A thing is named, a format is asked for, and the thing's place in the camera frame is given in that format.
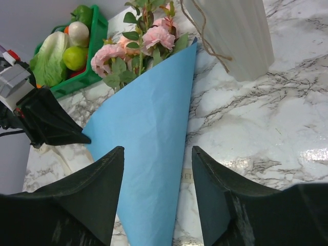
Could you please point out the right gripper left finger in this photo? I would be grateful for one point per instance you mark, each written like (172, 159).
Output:
(79, 209)

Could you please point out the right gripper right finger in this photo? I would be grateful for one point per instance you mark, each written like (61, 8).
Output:
(234, 210)

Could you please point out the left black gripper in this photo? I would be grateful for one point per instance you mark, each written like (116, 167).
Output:
(40, 116)

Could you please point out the pink rose stem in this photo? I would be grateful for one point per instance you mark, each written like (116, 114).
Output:
(156, 34)
(118, 63)

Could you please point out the blue wrapping paper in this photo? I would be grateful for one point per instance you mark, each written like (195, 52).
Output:
(149, 119)

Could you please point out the white ribbed vase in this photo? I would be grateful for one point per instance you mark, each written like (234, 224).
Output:
(236, 32)

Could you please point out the red chili toy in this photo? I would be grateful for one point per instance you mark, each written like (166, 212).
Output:
(76, 73)

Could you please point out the green toy cabbage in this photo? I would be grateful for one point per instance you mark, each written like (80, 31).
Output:
(48, 65)

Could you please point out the green lime toy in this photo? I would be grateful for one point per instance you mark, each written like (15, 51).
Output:
(75, 58)

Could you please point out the white radish toy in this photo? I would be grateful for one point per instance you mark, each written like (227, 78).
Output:
(79, 34)

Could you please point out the green plastic basket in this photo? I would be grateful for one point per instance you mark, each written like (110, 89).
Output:
(98, 33)

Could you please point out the green bell pepper toy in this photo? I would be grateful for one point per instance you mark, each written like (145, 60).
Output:
(82, 14)

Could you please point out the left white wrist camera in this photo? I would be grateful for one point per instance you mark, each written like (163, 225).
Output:
(15, 80)

